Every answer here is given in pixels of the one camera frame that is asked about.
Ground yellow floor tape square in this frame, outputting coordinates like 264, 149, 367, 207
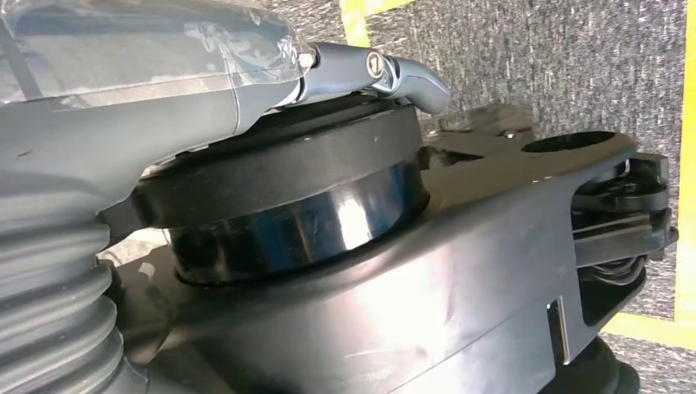
599, 0, 696, 350

